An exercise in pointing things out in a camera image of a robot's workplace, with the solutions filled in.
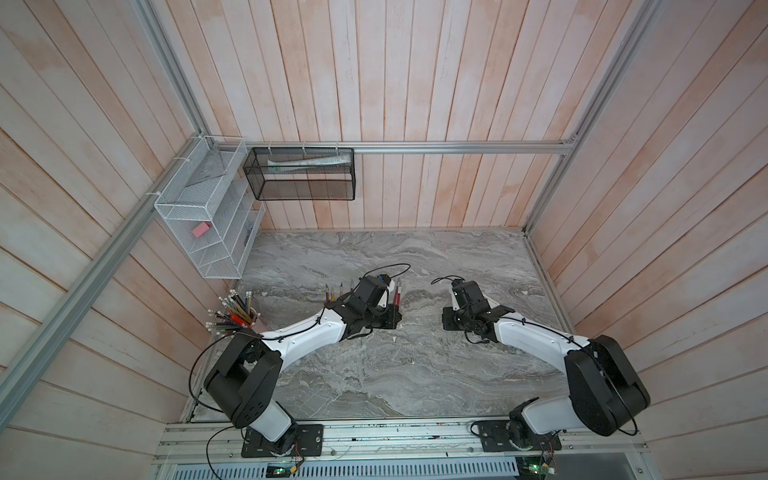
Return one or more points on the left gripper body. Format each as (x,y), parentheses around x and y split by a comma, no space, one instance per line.
(380,317)

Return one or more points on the black wire mesh basket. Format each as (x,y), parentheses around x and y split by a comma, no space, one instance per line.
(300,186)

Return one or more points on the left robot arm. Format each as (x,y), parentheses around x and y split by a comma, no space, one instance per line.
(243,380)

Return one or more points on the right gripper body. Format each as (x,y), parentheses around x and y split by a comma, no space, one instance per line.
(454,319)

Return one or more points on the bundle of pencils in cup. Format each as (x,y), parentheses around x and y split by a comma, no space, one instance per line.
(238,312)

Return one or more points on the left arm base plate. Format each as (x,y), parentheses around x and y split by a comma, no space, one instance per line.
(300,440)

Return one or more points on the papers in black basket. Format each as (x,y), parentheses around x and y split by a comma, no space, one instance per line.
(314,165)

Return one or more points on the pink eraser block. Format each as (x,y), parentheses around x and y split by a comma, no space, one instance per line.
(201,229)

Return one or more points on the white wire mesh shelf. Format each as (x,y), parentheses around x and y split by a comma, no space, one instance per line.
(207,184)

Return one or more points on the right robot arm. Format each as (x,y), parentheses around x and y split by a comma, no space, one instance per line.
(605,393)

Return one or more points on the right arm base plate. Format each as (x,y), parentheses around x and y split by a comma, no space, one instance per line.
(508,435)

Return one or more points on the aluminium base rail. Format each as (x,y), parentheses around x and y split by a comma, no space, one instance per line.
(193,443)

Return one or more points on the pink pencil cup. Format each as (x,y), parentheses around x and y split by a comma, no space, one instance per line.
(259,326)

